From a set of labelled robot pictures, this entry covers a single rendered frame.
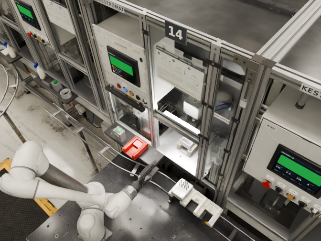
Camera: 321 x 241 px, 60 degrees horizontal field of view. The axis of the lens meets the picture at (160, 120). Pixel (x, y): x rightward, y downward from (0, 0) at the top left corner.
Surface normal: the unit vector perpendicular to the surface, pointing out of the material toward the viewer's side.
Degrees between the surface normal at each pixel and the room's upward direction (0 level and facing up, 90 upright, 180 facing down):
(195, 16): 0
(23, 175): 30
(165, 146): 0
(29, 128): 0
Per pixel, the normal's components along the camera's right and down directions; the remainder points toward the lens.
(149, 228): -0.04, -0.65
